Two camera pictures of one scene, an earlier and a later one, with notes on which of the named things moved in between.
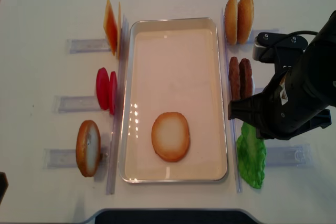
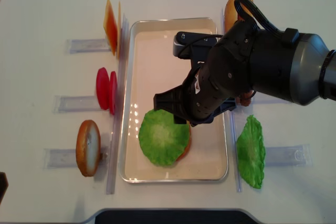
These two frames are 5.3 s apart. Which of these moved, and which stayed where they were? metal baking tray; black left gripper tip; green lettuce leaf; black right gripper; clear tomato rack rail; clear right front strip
Moved: black right gripper; green lettuce leaf
Stayed: clear tomato rack rail; metal baking tray; black left gripper tip; clear right front strip
